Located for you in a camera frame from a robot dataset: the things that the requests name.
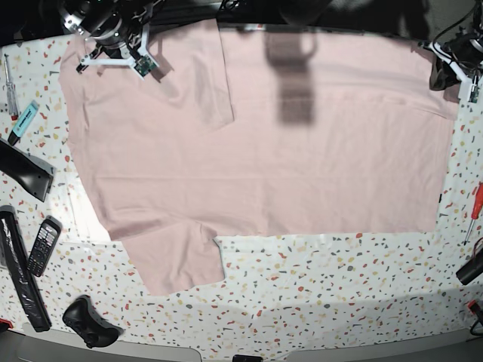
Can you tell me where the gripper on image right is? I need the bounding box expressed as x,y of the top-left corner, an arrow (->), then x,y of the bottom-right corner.
428,42 -> 481,103

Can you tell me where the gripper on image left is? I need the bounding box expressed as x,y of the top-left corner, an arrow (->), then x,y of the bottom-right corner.
75,24 -> 158,79

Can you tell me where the pink T-shirt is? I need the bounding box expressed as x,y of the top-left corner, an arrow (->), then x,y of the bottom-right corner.
59,20 -> 458,296

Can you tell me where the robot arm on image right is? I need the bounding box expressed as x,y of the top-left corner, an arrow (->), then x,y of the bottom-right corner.
426,1 -> 482,104

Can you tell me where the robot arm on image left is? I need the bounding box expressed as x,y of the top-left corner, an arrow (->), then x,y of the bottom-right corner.
58,0 -> 159,78

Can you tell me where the teal highlighter marker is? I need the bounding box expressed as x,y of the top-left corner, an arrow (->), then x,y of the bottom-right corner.
8,100 -> 39,146

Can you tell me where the black JVC remote control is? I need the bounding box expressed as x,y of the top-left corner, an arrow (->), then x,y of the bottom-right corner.
27,216 -> 62,278

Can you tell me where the black cylinder tool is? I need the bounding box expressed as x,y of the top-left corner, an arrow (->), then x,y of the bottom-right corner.
456,253 -> 483,285

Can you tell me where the long black plastic-wrapped bar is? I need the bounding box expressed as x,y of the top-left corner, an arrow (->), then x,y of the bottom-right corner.
1,205 -> 51,333

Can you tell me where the black game controller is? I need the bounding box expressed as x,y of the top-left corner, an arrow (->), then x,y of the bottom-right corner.
62,295 -> 124,348

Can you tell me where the red handle screwdriver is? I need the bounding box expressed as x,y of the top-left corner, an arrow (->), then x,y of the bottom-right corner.
463,182 -> 483,244

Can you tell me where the clear handle screwdriver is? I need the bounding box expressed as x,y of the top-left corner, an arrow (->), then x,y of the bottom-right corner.
4,54 -> 19,121

